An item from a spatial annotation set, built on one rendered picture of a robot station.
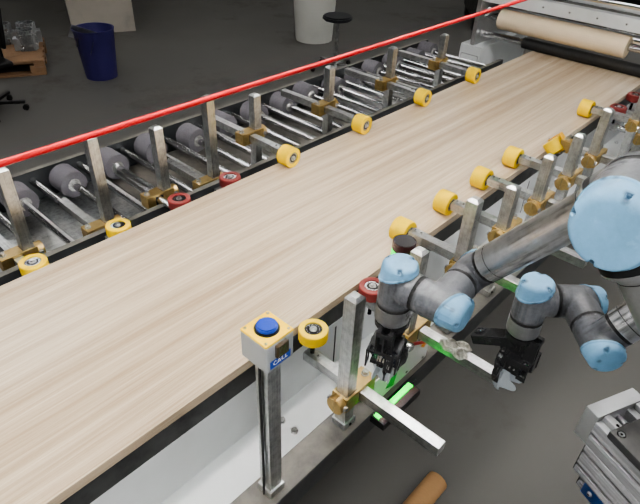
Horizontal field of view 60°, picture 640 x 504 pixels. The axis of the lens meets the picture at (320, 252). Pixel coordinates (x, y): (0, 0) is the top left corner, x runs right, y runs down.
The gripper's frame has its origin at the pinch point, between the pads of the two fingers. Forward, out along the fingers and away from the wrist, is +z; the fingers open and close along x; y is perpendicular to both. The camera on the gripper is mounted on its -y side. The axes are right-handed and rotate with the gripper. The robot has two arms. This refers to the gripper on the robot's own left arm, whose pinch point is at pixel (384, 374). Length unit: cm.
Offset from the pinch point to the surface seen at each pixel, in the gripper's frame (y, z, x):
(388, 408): 1.1, 10.1, 2.4
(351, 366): 2.6, -1.8, -7.7
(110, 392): 30, 2, -56
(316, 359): -6.3, 10.1, -20.1
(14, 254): -3, 6, -122
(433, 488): -31, 84, 18
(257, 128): -99, -6, -87
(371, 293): -28.1, 1.1, -12.7
